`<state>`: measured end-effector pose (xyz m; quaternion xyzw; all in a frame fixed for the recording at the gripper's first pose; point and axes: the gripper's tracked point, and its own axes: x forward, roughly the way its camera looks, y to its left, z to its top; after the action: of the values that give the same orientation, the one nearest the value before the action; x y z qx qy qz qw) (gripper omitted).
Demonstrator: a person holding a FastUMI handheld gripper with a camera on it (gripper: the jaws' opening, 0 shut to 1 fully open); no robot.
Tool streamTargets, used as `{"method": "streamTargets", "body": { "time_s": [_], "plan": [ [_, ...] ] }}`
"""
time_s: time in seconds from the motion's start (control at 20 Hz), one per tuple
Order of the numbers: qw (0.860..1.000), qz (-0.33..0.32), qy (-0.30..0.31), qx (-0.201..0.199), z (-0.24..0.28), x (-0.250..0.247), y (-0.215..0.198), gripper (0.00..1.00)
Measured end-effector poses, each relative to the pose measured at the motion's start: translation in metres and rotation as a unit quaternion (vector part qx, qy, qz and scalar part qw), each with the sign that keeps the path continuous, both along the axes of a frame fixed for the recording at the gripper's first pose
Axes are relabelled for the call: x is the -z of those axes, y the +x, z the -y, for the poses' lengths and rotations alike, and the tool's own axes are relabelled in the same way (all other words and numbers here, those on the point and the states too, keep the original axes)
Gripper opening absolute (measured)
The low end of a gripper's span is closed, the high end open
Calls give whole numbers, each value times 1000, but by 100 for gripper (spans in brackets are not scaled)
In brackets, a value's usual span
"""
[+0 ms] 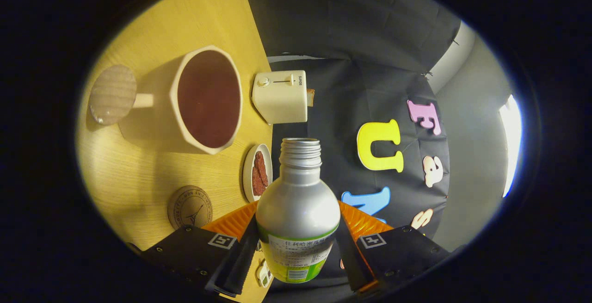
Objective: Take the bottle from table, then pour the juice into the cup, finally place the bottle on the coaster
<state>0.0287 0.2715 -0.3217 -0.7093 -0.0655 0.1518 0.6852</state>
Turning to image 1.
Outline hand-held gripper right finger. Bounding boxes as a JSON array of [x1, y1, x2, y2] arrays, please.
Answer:
[[337, 200, 451, 294]]

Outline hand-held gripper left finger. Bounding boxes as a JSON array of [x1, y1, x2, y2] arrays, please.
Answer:
[[139, 201, 260, 298]]

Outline round cork coaster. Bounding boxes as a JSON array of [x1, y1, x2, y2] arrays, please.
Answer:
[[167, 185, 214, 229]]

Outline silver juice bottle green label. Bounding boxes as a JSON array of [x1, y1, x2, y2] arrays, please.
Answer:
[[255, 137, 341, 284]]

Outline cream cup with wooden handle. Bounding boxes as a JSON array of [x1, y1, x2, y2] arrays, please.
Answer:
[[89, 45, 243, 155]]

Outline divided plate with grains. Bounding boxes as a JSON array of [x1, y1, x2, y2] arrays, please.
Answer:
[[256, 259, 274, 289]]

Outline small white oval plate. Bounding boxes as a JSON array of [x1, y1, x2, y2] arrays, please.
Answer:
[[242, 144, 273, 203]]

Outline red sausage pieces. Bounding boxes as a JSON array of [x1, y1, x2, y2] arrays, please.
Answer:
[[251, 151, 269, 197]]

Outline wooden table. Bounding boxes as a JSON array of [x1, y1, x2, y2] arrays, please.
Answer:
[[75, 0, 273, 303]]

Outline cream toaster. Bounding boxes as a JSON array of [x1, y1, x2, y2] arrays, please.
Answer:
[[252, 70, 308, 125]]

